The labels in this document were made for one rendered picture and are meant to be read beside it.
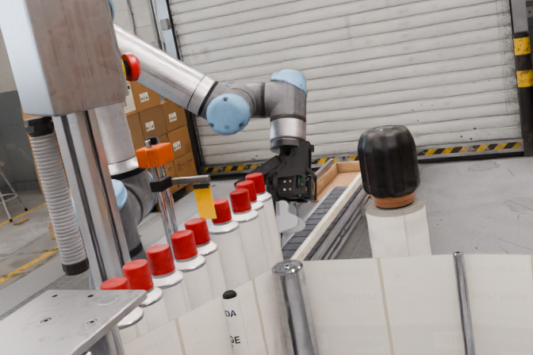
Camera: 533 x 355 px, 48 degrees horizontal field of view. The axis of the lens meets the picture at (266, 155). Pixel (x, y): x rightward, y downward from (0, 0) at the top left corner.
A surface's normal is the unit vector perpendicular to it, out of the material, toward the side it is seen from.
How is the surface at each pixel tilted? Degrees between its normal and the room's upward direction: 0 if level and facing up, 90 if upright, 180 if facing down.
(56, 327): 0
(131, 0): 90
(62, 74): 90
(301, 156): 60
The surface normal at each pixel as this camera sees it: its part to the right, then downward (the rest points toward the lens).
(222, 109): -0.11, 0.25
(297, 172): -0.40, -0.26
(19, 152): -0.38, 0.25
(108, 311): -0.18, -0.96
